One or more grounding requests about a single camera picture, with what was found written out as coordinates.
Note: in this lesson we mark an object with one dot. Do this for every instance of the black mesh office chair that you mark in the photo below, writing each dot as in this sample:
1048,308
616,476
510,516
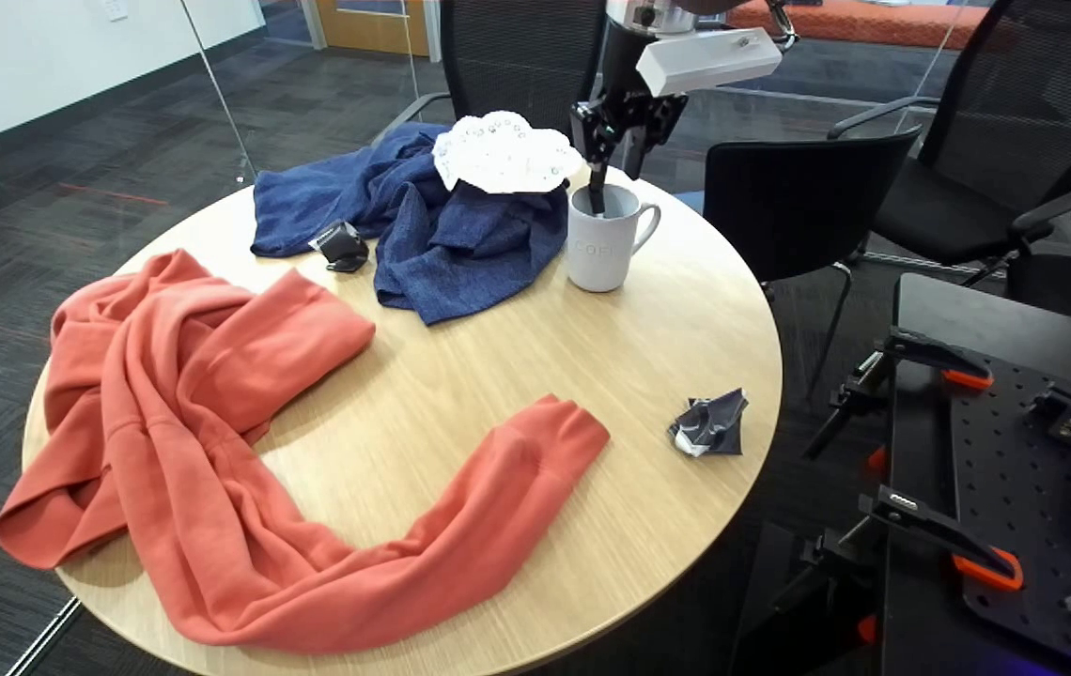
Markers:
532,57
995,168

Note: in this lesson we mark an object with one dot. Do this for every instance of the lower black orange clamp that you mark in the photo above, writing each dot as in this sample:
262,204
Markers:
972,557

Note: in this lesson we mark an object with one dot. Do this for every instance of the white crumpled cloth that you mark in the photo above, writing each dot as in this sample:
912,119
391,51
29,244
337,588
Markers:
505,156

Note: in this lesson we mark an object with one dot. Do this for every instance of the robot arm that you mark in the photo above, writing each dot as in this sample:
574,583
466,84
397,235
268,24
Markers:
693,15

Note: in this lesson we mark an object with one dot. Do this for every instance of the orange sweater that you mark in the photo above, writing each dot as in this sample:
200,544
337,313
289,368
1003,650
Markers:
157,389

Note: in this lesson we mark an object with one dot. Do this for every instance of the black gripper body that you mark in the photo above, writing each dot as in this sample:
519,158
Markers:
621,107

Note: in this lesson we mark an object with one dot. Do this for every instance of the black mesh office chair rear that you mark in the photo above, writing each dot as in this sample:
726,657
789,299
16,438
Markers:
532,57

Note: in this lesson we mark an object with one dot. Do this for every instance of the upper black orange clamp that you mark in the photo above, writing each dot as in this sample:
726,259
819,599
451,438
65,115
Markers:
873,380

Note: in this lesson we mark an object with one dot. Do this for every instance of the black orange clamp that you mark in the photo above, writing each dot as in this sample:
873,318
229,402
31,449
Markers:
873,380
972,557

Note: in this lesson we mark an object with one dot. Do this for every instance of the black side chair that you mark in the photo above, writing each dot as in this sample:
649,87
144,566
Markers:
793,208

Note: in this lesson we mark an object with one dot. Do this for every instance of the blue cloth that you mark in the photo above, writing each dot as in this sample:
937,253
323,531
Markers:
442,253

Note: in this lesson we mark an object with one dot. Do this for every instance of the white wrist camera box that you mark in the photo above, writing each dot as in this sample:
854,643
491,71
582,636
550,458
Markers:
711,57

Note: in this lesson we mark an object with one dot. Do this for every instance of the small black object on cloth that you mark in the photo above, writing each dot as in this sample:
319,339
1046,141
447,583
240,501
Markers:
341,244

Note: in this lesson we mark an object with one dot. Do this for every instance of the black mesh office chair right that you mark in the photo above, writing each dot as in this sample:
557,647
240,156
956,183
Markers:
995,168

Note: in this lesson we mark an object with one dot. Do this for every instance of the black perforated mounting board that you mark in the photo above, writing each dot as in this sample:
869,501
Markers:
1001,472

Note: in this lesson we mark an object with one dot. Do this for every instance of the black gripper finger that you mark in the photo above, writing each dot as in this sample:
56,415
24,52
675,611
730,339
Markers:
638,151
600,158

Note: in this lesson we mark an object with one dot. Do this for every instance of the white mug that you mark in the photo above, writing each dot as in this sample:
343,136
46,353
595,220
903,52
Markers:
601,249

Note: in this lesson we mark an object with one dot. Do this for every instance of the black pen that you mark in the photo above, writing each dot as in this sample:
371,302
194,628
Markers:
595,196

